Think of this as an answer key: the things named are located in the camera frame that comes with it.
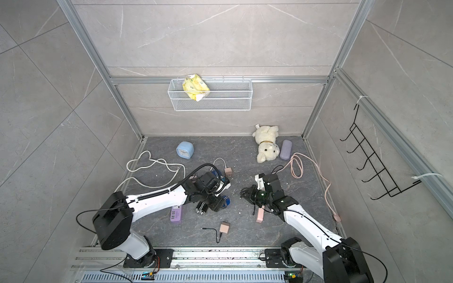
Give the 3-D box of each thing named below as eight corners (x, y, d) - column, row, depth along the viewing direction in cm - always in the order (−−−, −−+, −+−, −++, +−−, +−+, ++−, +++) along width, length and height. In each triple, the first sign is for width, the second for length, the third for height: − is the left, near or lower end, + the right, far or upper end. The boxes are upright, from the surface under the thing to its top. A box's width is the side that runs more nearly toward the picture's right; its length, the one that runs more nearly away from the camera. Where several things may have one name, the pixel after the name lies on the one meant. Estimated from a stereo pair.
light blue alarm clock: (178, 156, 111) (175, 148, 104) (184, 148, 115) (181, 139, 109) (190, 160, 109) (187, 152, 102) (195, 152, 113) (193, 143, 107)
